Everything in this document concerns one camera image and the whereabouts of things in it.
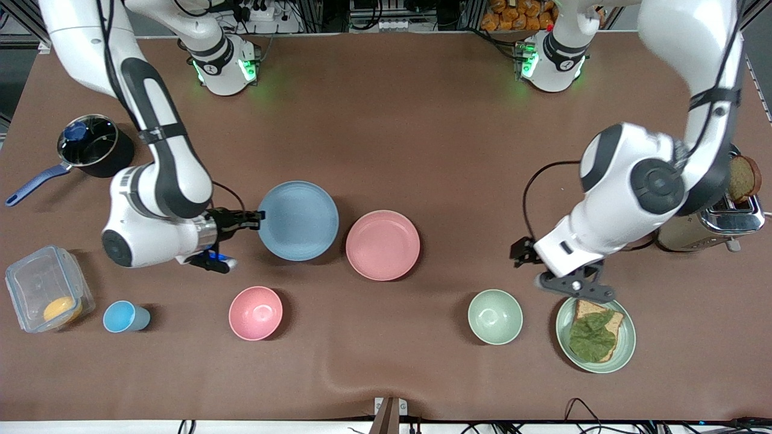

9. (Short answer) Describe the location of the blue plate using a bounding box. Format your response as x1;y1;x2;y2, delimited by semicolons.
258;181;340;262

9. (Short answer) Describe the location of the pink plate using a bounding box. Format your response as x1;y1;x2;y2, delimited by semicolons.
346;210;421;281

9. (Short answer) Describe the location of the pale green bowl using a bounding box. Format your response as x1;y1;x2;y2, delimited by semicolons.
468;289;524;345

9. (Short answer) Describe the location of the bread slice under lettuce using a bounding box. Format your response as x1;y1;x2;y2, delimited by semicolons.
573;300;624;363

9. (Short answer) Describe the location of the pink bowl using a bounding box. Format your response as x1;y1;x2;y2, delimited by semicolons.
229;286;283;341

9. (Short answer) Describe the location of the green lettuce leaf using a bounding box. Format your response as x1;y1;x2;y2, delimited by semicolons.
569;311;617;363

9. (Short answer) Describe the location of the dark blue saucepan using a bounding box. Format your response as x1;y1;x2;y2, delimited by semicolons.
5;115;136;208

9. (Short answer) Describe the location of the pale green plate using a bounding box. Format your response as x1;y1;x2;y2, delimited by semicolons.
555;294;636;374

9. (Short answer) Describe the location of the blue cup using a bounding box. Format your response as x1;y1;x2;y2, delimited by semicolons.
103;300;151;334

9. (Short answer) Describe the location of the glass lid with blue knob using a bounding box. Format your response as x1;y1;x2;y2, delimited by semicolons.
57;114;119;167

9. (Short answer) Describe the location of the yellow round food piece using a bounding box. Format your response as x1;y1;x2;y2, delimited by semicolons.
43;296;83;324

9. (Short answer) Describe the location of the clear plastic storage container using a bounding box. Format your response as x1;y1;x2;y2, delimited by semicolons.
5;244;96;334

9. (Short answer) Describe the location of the silver toaster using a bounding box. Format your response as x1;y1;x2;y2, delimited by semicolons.
656;142;765;253

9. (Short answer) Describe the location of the white power strip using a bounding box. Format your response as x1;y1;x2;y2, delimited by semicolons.
232;0;277;22

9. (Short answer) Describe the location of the brown bread slice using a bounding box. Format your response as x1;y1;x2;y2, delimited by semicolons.
726;155;763;204

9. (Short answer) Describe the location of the bag of orange buns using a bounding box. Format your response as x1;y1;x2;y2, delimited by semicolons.
481;0;558;32

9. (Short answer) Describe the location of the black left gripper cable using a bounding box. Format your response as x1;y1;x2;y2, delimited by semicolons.
522;160;583;242

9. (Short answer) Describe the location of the black looped cable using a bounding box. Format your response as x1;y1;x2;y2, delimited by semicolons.
564;398;610;434

